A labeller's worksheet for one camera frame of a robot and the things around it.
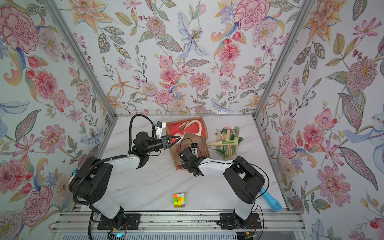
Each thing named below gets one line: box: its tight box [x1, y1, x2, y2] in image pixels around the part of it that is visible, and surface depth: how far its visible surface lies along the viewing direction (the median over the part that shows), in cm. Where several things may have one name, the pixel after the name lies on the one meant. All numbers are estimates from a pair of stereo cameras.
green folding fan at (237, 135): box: [232, 126, 245, 151], surface depth 109 cm
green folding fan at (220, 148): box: [216, 129, 226, 155], surface depth 103 cm
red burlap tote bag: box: [165, 116, 211, 170], surface depth 86 cm
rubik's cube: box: [173, 193, 186, 209], surface depth 78 cm
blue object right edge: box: [259, 188, 283, 212], surface depth 78 cm
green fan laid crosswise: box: [207, 139, 239, 146], surface depth 103 cm
